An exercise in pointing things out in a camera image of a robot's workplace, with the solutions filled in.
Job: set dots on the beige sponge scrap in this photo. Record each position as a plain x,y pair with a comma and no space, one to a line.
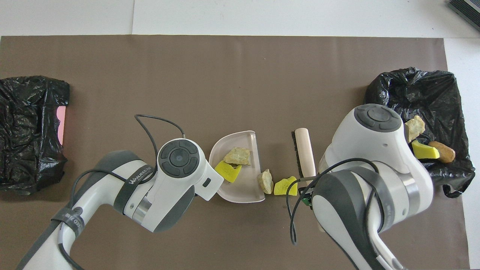
265,182
237,156

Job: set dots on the black bag over pink bin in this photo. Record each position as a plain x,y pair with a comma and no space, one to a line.
26,150

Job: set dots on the pale jagged sponge scrap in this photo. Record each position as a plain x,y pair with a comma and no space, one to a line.
415,127

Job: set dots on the dark grey ribbed device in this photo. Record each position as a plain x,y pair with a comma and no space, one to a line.
467,9

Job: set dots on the brown oval sponge lump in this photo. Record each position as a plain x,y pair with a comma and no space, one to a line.
444,152

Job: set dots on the black bag lined bin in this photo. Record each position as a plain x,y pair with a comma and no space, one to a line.
431,93

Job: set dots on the beige plastic dustpan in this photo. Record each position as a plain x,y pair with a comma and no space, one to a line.
243,183

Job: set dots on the green and yellow sponge scrap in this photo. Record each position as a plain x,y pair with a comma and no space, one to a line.
425,151

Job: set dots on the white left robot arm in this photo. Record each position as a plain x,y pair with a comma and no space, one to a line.
176,180

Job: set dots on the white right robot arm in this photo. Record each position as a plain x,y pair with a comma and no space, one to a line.
367,150

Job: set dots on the brown paper table mat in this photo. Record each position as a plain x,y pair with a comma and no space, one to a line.
187,75

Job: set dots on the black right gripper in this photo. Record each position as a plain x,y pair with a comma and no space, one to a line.
306,197

